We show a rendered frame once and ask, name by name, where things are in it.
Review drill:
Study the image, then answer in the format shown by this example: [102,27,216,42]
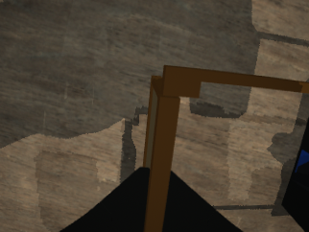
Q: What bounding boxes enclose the brown rectangular glasses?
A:
[143,65,309,232]

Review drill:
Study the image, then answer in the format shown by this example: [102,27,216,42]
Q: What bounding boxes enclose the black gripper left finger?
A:
[60,167,151,232]

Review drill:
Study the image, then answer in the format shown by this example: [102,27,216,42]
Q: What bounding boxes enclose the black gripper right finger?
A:
[162,171,243,232]

